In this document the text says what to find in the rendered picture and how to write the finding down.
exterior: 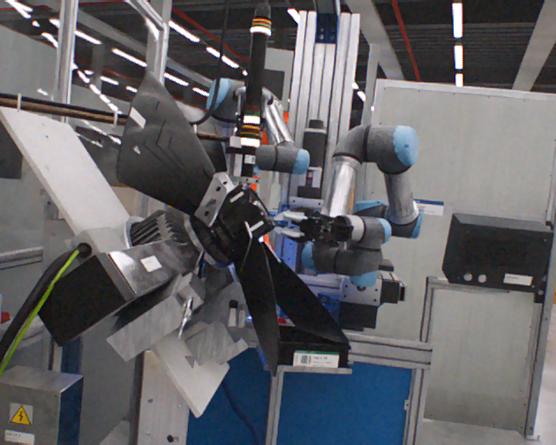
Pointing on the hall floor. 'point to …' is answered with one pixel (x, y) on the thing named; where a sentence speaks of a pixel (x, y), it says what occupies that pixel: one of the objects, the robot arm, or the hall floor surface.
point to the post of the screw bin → (273, 408)
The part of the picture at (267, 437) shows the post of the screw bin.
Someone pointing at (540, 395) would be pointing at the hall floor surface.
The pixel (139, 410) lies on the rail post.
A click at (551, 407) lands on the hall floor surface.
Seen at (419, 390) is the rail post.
